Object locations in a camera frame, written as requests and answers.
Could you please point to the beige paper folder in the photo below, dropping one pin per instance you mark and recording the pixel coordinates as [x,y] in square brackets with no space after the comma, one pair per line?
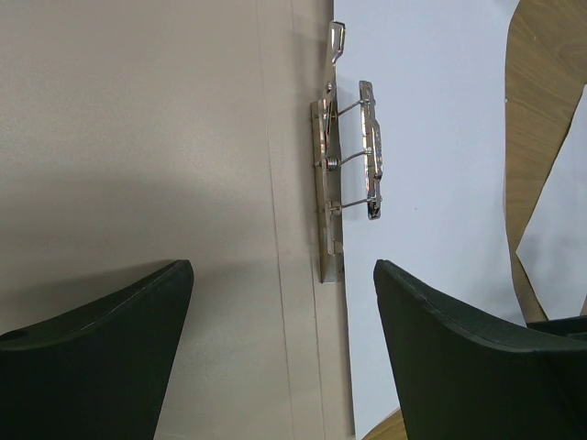
[135,133]

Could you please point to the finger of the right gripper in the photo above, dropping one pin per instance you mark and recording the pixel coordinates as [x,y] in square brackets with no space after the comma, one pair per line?
[573,327]

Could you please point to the metal folder clip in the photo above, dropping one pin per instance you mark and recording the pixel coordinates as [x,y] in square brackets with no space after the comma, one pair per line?
[328,159]

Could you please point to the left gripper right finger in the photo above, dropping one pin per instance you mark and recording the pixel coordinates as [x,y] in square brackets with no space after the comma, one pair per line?
[462,373]

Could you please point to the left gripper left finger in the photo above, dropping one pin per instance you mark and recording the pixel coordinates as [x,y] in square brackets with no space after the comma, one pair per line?
[101,370]

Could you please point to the white paper sheet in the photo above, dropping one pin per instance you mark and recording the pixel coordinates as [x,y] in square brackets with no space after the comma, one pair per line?
[438,74]
[553,247]

